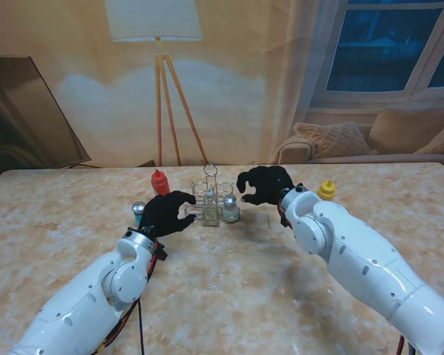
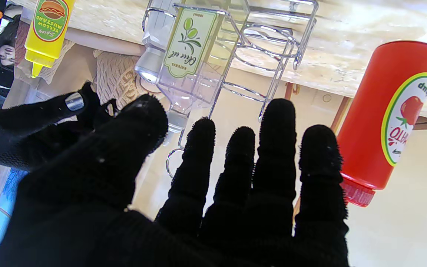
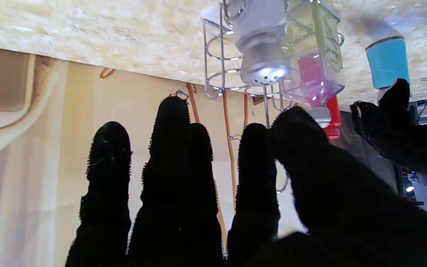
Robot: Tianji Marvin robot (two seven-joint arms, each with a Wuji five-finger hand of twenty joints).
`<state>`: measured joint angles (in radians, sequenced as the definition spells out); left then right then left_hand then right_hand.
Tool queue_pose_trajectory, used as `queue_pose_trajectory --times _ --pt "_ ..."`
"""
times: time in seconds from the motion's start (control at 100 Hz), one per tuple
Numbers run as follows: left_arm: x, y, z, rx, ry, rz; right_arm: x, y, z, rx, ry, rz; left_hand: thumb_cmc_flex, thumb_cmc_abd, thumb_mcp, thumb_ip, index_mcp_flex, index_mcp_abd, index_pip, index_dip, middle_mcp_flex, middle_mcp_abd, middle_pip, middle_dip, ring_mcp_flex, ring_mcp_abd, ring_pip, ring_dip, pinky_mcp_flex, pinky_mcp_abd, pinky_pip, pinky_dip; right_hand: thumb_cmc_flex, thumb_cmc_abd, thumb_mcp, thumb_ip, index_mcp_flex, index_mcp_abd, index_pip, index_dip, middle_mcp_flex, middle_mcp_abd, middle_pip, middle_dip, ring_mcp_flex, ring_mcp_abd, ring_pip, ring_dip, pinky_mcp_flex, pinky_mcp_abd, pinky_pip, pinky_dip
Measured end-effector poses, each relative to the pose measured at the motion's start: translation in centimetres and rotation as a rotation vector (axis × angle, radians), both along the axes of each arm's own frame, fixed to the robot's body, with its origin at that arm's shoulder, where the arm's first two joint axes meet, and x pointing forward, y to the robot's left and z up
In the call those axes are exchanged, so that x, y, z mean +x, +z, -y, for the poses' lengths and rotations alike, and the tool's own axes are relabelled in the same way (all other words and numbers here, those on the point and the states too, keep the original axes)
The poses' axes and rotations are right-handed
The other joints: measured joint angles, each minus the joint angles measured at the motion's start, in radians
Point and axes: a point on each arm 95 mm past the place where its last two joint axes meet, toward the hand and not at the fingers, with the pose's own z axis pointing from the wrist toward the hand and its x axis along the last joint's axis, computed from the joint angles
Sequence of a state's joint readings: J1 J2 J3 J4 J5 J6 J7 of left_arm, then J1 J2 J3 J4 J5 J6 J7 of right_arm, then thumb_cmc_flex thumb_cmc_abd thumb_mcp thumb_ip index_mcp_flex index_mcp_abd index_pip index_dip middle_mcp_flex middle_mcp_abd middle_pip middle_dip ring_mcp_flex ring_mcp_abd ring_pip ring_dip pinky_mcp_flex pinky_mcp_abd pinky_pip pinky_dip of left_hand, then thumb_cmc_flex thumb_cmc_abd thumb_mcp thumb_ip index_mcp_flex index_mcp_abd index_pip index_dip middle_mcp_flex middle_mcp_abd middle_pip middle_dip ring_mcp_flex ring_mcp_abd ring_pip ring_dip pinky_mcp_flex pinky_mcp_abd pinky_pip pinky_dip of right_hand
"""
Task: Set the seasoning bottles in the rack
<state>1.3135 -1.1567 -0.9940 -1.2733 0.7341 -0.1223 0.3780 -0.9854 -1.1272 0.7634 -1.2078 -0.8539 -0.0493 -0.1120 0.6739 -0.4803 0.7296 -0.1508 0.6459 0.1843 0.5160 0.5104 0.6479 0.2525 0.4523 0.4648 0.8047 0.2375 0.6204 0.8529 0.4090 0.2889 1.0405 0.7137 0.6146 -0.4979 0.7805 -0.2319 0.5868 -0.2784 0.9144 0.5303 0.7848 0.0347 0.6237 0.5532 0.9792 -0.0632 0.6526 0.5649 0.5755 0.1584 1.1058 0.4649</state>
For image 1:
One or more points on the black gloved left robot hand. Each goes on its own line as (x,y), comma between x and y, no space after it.
(163,216)

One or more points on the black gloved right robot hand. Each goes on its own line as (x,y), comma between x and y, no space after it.
(270,183)

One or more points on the teal shaker with silver cap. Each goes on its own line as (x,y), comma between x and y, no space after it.
(137,211)

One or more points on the clear olive oil bottle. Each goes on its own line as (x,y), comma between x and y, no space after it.
(211,212)

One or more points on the white shaker with silver cap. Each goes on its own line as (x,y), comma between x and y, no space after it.
(230,211)

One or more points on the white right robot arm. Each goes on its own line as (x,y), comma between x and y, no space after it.
(355,255)

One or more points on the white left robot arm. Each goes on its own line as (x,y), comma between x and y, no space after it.
(81,303)

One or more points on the red ketchup squeeze bottle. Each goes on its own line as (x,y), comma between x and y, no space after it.
(160,183)

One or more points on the beige sofa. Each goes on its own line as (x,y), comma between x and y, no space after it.
(296,151)

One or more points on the yellow mustard squeeze bottle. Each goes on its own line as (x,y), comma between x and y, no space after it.
(326,192)

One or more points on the knitted beige cushion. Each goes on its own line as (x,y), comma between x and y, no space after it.
(329,138)

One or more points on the plain tan cushion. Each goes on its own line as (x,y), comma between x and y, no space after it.
(407,129)

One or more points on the white framed window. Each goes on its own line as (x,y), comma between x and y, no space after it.
(373,48)

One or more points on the dark flat screen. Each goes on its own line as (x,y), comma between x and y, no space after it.
(18,118)

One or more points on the tripod floor lamp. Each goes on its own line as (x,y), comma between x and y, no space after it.
(153,18)

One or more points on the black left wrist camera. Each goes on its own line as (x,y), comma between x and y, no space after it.
(162,253)

